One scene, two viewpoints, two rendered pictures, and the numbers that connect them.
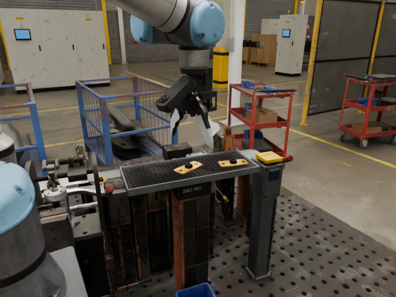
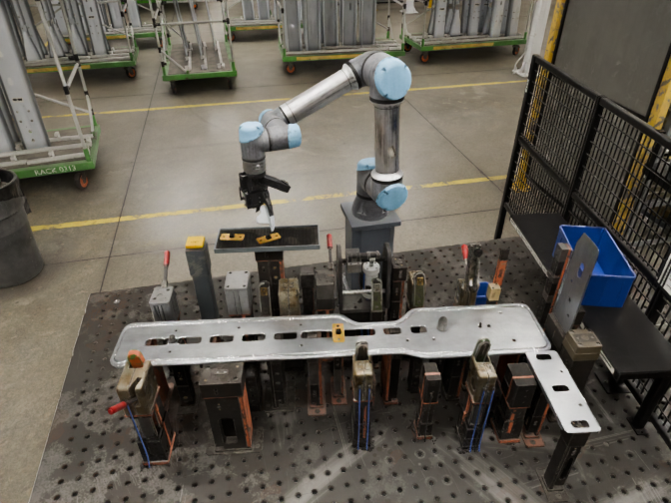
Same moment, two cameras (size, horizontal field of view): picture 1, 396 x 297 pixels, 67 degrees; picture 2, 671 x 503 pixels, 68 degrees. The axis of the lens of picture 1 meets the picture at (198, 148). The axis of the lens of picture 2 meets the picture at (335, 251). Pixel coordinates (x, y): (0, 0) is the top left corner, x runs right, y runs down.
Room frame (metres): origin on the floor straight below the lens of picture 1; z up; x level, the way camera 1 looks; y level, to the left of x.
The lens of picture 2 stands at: (2.10, 0.72, 2.14)
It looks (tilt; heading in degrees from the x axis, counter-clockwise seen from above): 35 degrees down; 198
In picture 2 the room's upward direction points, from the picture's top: straight up
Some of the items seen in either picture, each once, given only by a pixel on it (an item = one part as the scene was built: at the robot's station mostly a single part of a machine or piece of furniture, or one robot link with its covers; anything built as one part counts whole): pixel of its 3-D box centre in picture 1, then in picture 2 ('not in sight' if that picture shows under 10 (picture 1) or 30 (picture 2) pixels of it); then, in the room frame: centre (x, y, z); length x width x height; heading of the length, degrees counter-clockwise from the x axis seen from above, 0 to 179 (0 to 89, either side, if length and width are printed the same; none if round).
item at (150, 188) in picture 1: (190, 170); (268, 239); (0.76, 0.02, 1.16); 0.37 x 0.14 x 0.02; 111
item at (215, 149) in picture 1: (221, 166); (148, 414); (1.37, -0.12, 0.88); 0.15 x 0.11 x 0.36; 21
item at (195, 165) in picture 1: (188, 165); (268, 237); (0.76, 0.03, 1.17); 0.08 x 0.04 x 0.01; 136
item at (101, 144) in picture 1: (125, 124); not in sight; (3.45, 0.87, 0.47); 1.20 x 0.80 x 0.95; 31
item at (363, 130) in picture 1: (373, 109); not in sight; (4.06, -2.44, 0.49); 0.81 x 0.46 x 0.97; 108
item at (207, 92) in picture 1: (196, 91); (254, 187); (0.78, 0.00, 1.37); 0.09 x 0.08 x 0.12; 136
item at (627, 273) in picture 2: not in sight; (589, 263); (0.49, 1.13, 1.10); 0.30 x 0.17 x 0.13; 12
